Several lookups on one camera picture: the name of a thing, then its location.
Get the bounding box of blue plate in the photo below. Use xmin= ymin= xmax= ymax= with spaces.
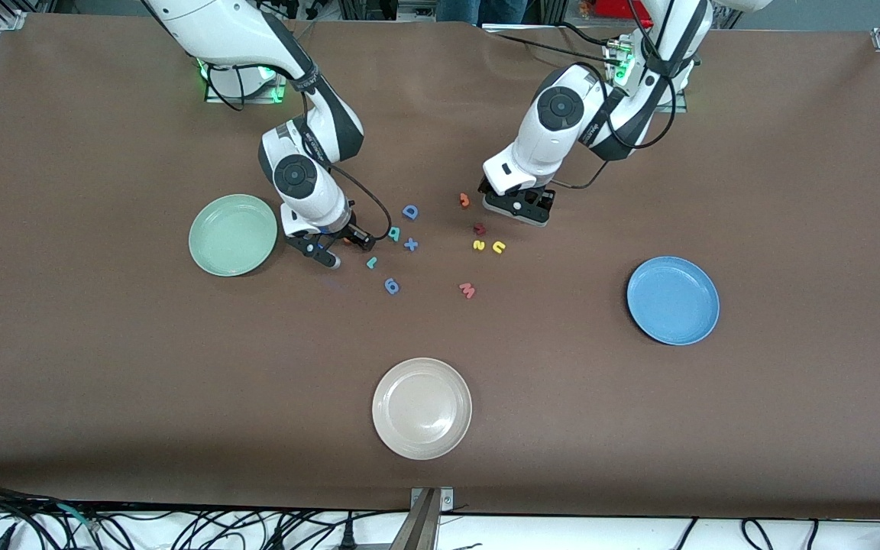
xmin=626 ymin=256 xmax=720 ymax=346

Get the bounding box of teal floor cable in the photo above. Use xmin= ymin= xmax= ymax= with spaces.
xmin=58 ymin=504 xmax=97 ymax=532

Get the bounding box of beige white plate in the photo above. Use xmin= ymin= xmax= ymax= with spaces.
xmin=372 ymin=357 xmax=473 ymax=461

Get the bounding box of person in blue jeans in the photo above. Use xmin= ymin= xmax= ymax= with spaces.
xmin=436 ymin=0 xmax=529 ymax=25

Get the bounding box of aluminium table bracket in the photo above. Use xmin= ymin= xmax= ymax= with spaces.
xmin=390 ymin=487 xmax=455 ymax=550

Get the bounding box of pale green plate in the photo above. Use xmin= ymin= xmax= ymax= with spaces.
xmin=189 ymin=194 xmax=278 ymax=277

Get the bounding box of red box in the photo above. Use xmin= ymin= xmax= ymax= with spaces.
xmin=593 ymin=0 xmax=655 ymax=20

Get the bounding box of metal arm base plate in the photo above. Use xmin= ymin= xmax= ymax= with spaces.
xmin=603 ymin=37 xmax=689 ymax=114
xmin=203 ymin=61 xmax=286 ymax=103

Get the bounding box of black cable on table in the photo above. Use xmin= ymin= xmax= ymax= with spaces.
xmin=486 ymin=23 xmax=624 ymax=66

